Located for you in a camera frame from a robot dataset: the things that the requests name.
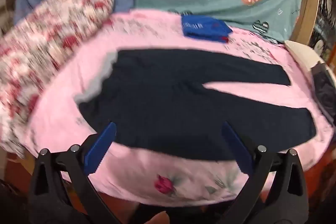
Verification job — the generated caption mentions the dark navy pants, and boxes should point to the dark navy pants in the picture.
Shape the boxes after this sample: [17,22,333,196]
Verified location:
[75,49,317,161]

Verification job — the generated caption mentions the red and white patterned blanket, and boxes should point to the red and white patterned blanket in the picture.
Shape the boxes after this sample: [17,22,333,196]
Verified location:
[0,0,116,153]

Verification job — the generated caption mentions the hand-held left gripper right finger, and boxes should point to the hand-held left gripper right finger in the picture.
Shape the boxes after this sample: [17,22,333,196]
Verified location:
[213,121,309,224]

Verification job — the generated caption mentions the blue folded cloth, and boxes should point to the blue folded cloth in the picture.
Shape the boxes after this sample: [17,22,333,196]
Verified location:
[181,15,233,44]

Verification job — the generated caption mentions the dark object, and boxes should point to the dark object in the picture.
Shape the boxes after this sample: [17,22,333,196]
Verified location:
[311,61,336,122]

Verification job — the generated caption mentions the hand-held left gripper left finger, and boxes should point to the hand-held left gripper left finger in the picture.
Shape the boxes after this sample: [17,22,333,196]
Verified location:
[28,122,121,224]

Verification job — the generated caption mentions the person's left hand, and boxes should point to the person's left hand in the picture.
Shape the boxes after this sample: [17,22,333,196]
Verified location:
[148,210,171,224]

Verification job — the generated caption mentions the pink floral blanket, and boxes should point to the pink floral blanket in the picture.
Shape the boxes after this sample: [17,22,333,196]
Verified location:
[24,10,335,207]

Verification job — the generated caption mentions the white object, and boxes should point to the white object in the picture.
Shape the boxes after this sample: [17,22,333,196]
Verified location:
[285,40,327,68]

